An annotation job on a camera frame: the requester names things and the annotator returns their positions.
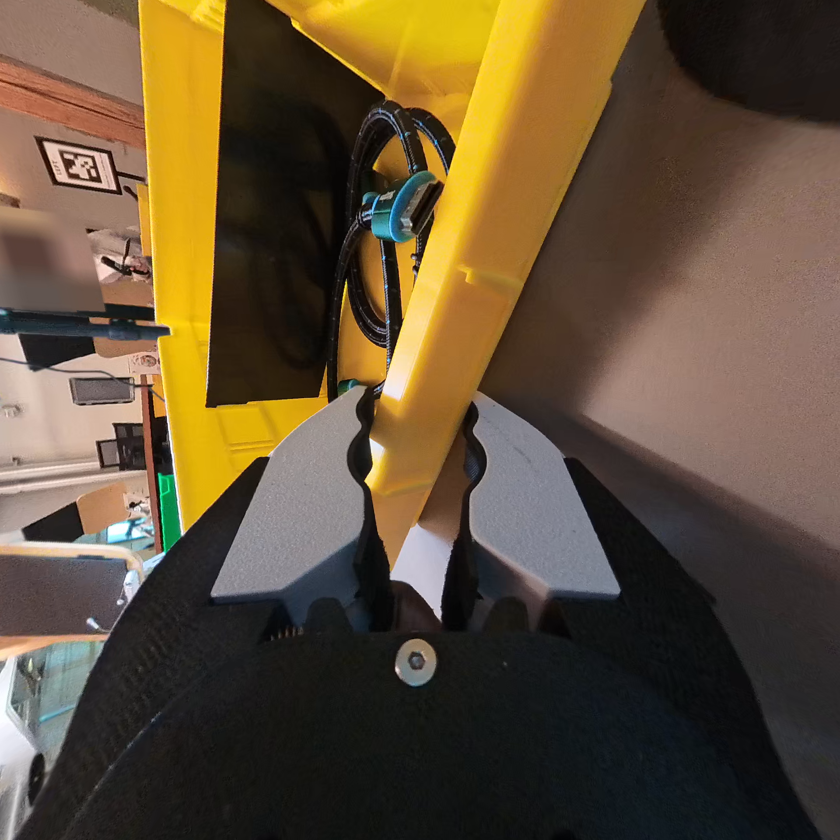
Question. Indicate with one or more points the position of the black quilted wrist rest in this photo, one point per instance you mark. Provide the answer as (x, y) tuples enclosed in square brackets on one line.
[(754, 52)]

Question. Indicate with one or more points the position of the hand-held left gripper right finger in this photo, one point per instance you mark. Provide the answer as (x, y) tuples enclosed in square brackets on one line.
[(531, 518)]

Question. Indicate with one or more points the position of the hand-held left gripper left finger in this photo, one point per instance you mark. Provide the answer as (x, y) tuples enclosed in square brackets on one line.
[(302, 518)]

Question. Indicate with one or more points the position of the yellow divided bin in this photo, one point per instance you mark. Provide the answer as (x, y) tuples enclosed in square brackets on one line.
[(525, 164)]

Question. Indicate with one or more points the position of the black framed marker sign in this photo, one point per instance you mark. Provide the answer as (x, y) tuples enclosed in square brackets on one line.
[(82, 164)]

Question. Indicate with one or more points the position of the black tripod pole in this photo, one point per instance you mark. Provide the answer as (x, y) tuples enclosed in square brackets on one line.
[(85, 325)]

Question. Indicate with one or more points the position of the green plastic bin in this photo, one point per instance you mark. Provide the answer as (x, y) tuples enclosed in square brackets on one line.
[(169, 512)]

